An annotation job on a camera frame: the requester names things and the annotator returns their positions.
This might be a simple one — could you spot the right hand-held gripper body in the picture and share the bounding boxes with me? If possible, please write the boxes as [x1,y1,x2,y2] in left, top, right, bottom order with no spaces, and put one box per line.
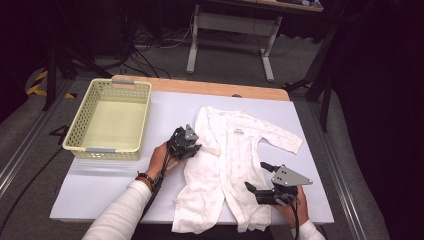
[255,164,314,205]

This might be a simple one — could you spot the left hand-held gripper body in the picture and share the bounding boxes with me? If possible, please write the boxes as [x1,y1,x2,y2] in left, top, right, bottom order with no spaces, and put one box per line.
[166,124,200,160]

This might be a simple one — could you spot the white baby romper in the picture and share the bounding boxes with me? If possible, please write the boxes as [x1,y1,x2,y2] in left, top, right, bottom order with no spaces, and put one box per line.
[171,105,304,234]

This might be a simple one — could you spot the pale yellow plastic basket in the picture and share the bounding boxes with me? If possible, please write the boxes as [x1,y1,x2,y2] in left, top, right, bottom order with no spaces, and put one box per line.
[62,78,153,162]

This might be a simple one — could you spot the person's left hand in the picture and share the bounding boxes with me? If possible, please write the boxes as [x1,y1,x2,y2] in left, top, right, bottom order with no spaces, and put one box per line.
[145,141,183,181]

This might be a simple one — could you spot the person's right hand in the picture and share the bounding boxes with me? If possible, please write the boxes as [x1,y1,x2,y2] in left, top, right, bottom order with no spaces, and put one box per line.
[274,185,309,228]

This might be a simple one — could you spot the wooden table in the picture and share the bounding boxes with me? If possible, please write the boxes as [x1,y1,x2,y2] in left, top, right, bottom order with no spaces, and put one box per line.
[110,74,290,102]

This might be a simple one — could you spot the black metal stand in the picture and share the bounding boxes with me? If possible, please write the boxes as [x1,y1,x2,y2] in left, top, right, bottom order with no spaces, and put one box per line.
[42,43,113,112]
[283,19,338,133]

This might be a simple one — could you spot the person's dark clothing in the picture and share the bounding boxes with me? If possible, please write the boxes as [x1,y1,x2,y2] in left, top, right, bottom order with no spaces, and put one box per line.
[129,223,274,240]

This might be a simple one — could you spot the white table board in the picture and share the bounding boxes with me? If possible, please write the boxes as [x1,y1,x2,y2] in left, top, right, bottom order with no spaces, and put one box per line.
[49,90,335,225]

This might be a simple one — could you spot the grey-legged desk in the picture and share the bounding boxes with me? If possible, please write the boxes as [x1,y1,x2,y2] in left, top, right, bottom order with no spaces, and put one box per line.
[185,0,324,83]

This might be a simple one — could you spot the yellow black hazard tape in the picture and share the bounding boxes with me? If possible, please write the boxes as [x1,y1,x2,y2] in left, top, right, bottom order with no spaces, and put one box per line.
[26,69,78,100]

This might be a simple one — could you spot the right hand-held gripper cable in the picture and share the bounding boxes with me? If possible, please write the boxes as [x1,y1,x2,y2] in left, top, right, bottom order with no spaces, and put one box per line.
[289,201,301,240]

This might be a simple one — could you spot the hand-held gripper cable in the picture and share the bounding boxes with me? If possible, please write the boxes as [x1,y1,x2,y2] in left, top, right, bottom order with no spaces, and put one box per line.
[289,201,301,240]
[139,154,173,221]

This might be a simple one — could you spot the left hand-held gripper cable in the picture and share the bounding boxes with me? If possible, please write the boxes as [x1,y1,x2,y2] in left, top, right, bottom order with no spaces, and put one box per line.
[139,154,173,221]

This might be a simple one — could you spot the beaded bracelet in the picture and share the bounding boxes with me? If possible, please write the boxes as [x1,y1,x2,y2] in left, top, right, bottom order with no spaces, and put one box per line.
[135,171,156,193]

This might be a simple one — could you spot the aluminium floor rail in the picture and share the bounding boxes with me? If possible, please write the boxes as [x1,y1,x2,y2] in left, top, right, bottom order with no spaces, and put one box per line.
[308,101,368,240]
[0,79,73,198]

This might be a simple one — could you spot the bundle of floor cables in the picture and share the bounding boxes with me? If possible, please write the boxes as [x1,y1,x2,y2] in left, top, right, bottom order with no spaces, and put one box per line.
[109,19,201,79]

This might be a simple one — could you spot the black floor cable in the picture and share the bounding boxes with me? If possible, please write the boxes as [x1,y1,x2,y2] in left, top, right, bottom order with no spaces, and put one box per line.
[0,146,64,234]

